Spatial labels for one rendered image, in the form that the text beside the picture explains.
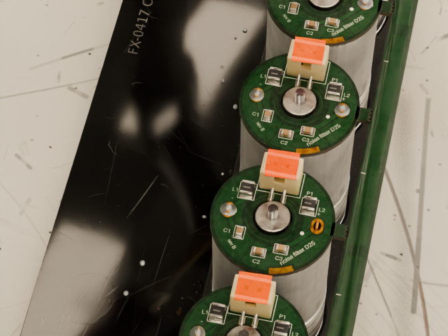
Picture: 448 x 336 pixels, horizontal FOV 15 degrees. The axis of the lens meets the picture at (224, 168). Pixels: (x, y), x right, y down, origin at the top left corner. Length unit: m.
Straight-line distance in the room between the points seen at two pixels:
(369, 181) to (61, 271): 0.08
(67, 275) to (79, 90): 0.06
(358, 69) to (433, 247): 0.06
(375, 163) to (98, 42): 0.11
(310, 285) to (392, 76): 0.05
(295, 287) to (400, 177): 0.08
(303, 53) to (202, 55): 0.07
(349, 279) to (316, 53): 0.05
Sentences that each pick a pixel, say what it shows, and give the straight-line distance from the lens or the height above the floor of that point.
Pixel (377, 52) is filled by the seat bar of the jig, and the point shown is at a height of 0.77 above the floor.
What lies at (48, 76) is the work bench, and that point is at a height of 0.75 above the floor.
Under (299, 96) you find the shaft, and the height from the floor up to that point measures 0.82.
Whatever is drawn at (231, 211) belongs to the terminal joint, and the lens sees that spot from 0.34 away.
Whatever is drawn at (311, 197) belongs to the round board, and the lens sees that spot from 0.34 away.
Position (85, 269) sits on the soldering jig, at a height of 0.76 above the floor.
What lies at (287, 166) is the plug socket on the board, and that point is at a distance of 0.34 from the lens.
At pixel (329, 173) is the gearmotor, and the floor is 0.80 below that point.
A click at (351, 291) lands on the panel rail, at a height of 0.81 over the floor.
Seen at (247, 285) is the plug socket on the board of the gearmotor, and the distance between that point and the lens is 0.32.
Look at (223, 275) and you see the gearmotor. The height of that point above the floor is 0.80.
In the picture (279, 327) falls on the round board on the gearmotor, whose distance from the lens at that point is 0.33.
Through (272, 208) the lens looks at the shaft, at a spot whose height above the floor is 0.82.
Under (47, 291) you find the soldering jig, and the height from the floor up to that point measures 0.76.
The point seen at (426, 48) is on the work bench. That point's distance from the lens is 0.44.
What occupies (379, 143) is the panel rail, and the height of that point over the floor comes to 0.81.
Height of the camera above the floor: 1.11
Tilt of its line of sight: 59 degrees down
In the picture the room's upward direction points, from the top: straight up
